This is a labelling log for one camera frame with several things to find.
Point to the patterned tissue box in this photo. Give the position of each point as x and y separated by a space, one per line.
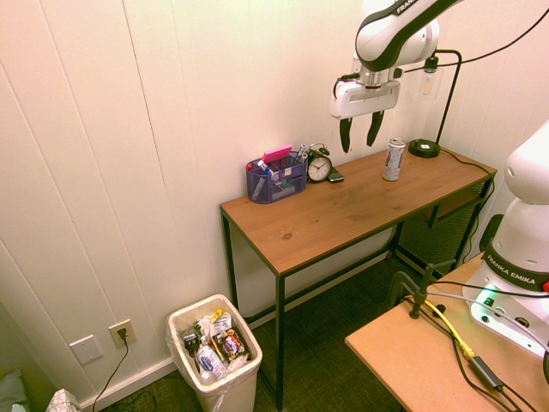
62 402

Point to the black adapter box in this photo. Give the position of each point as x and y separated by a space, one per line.
485 372

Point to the white floral drink can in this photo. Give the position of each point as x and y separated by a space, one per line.
393 161

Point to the white plastic trash bin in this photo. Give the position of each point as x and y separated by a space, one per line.
240 386

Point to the yellow white snack packet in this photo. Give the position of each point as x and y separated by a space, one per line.
222 318

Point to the black metal table clamp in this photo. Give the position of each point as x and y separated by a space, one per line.
418 296

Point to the teal cushion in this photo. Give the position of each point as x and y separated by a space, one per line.
12 390

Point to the white blank wall plate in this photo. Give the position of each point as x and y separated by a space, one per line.
86 349

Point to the light wooden robot table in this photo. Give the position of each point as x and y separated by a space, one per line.
407 360

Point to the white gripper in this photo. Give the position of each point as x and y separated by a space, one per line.
364 98

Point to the blue mesh desk organizer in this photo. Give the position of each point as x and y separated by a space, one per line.
276 186

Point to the black twin-bell alarm clock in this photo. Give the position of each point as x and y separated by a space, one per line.
319 168

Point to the black desk lamp glass shade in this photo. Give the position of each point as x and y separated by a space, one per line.
424 148

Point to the black phone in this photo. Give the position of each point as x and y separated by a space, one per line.
336 176

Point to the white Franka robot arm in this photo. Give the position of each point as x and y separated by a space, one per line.
386 38

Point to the pink sticky note pad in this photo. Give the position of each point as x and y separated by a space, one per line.
276 153

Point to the cream wall power outlet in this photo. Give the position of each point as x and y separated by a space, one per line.
122 334

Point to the wooden desk black metal frame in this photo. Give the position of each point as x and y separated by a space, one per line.
343 206

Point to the brown chocolate candy wrapper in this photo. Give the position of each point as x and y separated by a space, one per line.
231 343

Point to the white marker pen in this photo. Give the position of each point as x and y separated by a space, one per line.
302 153

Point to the crushed clear plastic bottle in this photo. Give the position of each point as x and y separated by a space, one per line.
210 360

